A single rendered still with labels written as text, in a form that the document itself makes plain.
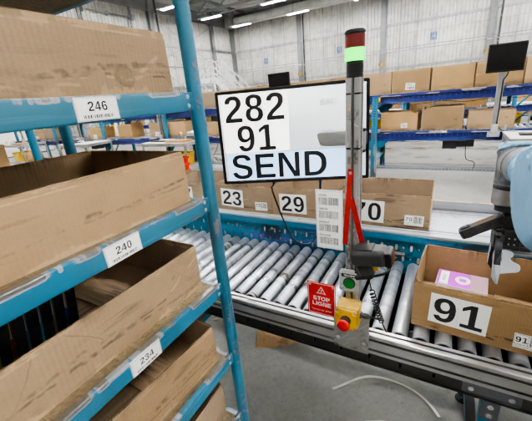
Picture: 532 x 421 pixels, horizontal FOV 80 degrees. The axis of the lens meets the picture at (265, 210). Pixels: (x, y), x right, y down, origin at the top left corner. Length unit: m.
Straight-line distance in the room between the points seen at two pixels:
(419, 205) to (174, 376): 1.22
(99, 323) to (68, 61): 0.38
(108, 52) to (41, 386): 0.47
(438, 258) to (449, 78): 4.79
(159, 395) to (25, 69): 0.58
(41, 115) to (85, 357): 0.35
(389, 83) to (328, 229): 5.18
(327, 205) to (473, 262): 0.66
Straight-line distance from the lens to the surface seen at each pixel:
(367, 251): 0.95
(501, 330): 1.22
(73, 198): 0.51
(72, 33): 0.53
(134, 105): 0.53
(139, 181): 0.57
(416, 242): 1.58
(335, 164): 1.06
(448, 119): 5.78
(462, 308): 1.18
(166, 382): 0.73
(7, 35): 0.49
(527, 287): 1.47
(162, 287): 0.65
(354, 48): 0.91
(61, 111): 0.47
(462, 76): 6.02
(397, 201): 1.58
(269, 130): 1.05
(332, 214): 0.99
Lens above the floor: 1.52
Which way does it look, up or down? 20 degrees down
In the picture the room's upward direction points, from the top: 5 degrees counter-clockwise
